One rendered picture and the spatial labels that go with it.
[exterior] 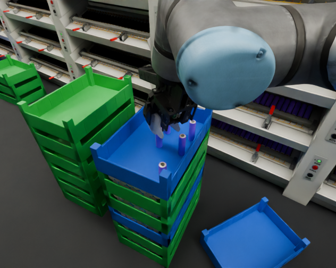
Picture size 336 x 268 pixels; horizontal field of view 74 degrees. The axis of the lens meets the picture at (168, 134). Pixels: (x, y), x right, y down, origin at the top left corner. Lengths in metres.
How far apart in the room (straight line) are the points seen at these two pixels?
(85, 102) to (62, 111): 0.08
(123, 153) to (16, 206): 0.66
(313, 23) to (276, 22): 0.04
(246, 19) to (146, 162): 0.42
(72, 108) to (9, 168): 0.61
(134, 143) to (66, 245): 0.50
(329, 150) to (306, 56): 0.67
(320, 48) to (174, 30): 0.15
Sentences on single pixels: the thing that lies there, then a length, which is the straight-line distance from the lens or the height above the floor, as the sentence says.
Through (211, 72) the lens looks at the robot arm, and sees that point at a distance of 0.22.
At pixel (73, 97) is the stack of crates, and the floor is 0.40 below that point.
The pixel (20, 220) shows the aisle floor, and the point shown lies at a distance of 1.11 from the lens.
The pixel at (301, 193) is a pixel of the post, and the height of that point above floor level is 0.06.
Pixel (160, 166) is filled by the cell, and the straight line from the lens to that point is 0.49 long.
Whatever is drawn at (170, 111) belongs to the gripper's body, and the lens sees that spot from 0.45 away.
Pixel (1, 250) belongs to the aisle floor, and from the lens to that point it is 1.08.
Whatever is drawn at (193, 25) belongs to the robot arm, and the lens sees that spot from 0.25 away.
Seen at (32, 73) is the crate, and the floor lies 0.18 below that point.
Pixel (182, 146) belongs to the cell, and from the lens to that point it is 0.57.
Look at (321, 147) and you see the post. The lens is 0.92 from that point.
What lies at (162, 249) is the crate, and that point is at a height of 0.13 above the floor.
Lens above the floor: 0.83
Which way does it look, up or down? 40 degrees down
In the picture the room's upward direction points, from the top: straight up
